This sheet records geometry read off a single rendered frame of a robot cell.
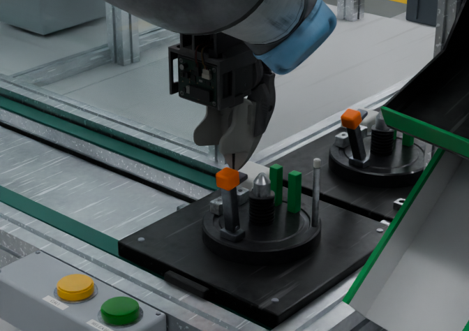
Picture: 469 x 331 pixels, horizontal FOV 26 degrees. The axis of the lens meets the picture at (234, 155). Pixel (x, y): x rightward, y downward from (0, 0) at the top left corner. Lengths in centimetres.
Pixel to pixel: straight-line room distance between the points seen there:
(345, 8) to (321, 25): 152
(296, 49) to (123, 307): 36
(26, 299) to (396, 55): 122
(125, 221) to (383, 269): 45
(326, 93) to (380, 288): 95
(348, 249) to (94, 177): 45
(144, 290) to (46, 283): 11
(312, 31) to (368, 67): 122
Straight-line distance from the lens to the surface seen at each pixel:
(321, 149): 143
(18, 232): 126
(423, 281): 101
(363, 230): 122
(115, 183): 146
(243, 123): 107
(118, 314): 106
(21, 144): 161
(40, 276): 116
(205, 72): 101
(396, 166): 134
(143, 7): 52
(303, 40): 86
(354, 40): 224
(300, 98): 191
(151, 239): 120
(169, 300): 111
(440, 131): 90
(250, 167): 132
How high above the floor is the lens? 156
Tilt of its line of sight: 25 degrees down
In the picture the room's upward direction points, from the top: straight up
